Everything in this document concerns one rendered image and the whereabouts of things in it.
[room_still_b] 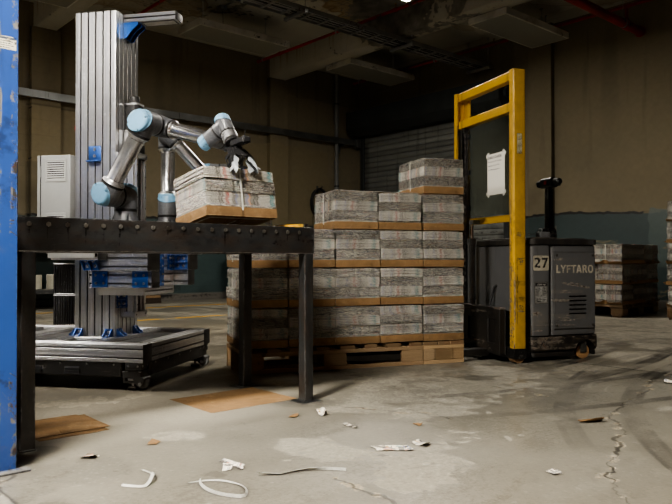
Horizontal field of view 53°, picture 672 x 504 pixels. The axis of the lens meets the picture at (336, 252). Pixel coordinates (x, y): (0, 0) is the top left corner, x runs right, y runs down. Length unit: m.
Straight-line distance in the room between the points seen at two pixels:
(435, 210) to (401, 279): 0.49
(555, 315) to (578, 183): 6.09
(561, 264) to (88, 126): 3.01
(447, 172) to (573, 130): 6.44
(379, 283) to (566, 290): 1.27
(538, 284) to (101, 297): 2.65
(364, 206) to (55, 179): 1.76
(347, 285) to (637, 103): 6.96
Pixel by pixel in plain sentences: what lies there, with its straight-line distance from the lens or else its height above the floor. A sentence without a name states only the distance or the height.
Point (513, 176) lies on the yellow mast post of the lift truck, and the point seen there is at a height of 1.17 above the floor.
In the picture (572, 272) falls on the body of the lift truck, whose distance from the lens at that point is 4.69.
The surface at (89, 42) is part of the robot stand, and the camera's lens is 4.18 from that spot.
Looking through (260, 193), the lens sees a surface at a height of 0.96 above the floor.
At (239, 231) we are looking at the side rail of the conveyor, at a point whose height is 0.77.
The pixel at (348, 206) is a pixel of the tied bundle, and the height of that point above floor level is 0.97.
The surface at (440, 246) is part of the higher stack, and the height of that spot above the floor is 0.73.
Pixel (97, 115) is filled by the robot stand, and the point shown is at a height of 1.45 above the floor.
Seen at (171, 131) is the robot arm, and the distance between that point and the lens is 3.57.
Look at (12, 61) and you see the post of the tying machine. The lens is 2.40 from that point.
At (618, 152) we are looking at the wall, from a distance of 10.34.
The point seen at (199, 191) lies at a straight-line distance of 3.08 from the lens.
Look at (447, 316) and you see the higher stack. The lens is 4.37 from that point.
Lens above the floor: 0.65
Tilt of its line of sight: 1 degrees up
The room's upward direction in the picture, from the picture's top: straight up
